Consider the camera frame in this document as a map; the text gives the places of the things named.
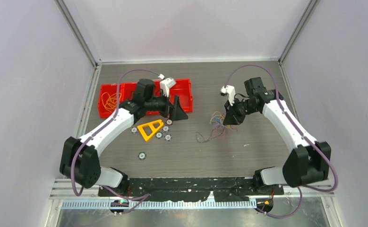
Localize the red plastic bin far left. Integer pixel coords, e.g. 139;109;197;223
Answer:
97;84;120;119

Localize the aluminium frame rail left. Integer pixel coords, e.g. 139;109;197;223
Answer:
42;63;103;227

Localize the black 100 poker chip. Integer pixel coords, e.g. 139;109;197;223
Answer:
165;119;173;126

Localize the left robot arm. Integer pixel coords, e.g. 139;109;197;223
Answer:
60;78;188;196

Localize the blue 10 poker chip upper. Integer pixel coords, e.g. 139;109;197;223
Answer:
163;126;170;132

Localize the coloured wire bundle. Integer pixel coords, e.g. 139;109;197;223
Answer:
196;111;238;144

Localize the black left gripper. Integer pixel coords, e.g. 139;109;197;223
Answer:
145;90;188;120

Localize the blue 10 poker chip right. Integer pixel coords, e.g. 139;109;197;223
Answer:
164;134;172;141

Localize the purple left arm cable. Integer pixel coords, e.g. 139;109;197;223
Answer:
70;69;166;215

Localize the red plastic bin far right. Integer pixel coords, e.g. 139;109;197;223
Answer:
170;79;193;113

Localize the yellow wire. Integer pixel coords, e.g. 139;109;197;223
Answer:
101;91;122;114

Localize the red plastic bin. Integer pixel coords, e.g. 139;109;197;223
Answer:
154;81;163;96
170;79;193;113
119;82;137;103
97;84;120;119

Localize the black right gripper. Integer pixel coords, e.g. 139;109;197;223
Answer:
223;96;258;125

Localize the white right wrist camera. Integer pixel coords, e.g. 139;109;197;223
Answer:
220;85;236;106

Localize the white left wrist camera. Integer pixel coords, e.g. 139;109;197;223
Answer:
158;74;176;97

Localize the white slotted cable duct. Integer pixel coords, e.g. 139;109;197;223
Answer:
61;198;257;210

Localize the green 50 poker chip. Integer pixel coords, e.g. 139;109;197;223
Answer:
155;132;163;139

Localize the yellow plastic triangle frame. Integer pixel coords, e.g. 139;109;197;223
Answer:
137;119;164;142

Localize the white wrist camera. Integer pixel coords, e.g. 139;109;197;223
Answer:
220;85;236;106
158;74;176;97

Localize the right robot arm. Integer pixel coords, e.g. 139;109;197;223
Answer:
220;77;331;194

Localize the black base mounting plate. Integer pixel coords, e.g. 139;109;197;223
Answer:
98;176;284;202

